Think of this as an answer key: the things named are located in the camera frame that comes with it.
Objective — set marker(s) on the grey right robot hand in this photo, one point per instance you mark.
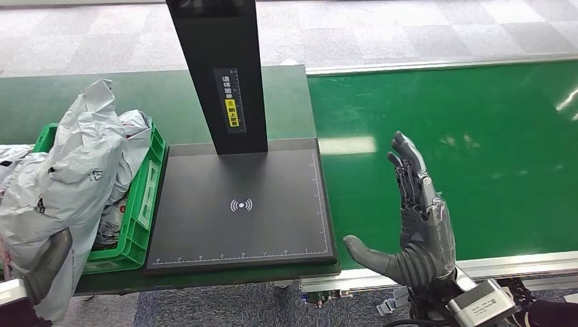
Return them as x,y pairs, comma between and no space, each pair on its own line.
424,225

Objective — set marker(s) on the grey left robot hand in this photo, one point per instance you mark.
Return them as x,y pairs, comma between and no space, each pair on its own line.
49,266

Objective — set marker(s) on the green plastic basket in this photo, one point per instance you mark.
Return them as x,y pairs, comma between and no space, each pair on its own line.
144,212

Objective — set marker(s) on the black weighing device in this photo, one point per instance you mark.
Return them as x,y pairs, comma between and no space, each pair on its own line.
253,216

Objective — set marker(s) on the green conveyor belt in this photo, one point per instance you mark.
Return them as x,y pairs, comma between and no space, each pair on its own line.
496,158

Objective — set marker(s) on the person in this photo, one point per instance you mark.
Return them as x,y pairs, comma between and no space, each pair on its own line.
551,313

